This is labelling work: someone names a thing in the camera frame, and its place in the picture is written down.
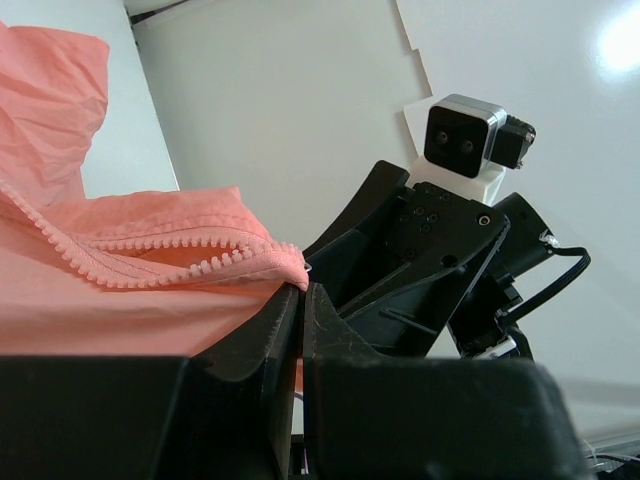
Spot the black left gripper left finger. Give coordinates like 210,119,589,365
197,284,300,479

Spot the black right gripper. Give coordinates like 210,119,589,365
304,160,510,357

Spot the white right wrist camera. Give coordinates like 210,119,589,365
408,94,537,206

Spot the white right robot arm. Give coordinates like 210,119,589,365
304,161,591,358

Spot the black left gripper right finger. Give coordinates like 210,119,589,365
303,283,388,479

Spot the salmon pink zip jacket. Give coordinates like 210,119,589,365
1,25,309,355

